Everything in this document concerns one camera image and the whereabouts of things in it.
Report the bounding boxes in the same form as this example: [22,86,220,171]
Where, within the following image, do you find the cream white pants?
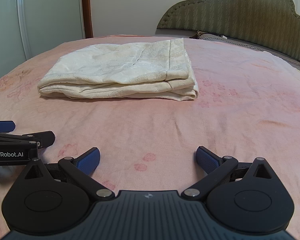
[38,38,199,101]

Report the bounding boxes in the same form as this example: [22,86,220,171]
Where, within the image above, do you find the pink floral bed sheet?
[0,35,300,238]

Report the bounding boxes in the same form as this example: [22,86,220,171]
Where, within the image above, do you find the striped grey pillow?
[190,31,300,70]

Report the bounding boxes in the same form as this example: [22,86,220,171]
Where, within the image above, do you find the green upholstered headboard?
[157,0,300,61]

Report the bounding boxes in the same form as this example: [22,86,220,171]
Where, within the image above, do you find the brown wooden door frame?
[81,0,94,38]

